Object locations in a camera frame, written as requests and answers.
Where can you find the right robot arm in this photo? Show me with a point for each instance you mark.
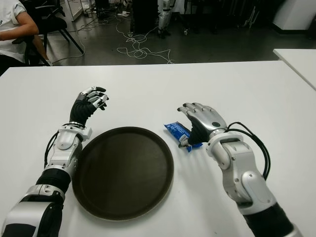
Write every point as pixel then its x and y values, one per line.
pixel 247 177

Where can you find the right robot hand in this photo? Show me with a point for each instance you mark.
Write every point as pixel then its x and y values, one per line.
pixel 207 121

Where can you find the white side table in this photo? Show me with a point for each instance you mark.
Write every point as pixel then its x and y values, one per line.
pixel 298 61

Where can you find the round dark brown tray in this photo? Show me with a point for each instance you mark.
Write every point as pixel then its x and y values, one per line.
pixel 123 172

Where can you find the white humanoid robot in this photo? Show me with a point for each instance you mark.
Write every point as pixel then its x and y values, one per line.
pixel 164 17

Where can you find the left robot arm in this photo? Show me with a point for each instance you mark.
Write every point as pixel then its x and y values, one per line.
pixel 65 142

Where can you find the black cabinet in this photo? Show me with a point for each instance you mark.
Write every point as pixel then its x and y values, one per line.
pixel 144 14

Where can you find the grey folding stand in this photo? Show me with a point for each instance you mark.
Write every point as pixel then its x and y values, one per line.
pixel 250 17

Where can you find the blue Oreo packet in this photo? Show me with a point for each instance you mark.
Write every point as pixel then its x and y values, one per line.
pixel 176 129

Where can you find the seated person white shirt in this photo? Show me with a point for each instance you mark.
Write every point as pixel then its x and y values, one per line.
pixel 10 29

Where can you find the white panel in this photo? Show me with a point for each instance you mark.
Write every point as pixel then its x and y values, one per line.
pixel 75 8

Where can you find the white black-based counter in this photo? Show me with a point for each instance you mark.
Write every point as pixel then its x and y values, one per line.
pixel 293 12

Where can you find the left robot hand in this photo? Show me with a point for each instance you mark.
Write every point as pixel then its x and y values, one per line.
pixel 80 113

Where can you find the black office chair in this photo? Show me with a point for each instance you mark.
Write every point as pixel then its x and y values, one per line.
pixel 53 22

